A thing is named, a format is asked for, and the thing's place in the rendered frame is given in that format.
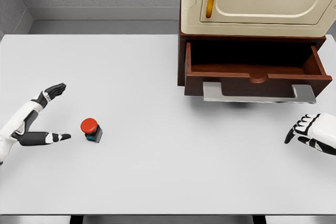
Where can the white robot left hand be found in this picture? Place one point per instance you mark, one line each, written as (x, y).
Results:
(23, 115)

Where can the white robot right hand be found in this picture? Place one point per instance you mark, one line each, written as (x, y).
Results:
(321, 127)

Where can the red button switch black base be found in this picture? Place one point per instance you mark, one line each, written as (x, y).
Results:
(90, 128)

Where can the cream and brown cabinet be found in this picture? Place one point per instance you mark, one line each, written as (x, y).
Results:
(191, 11)

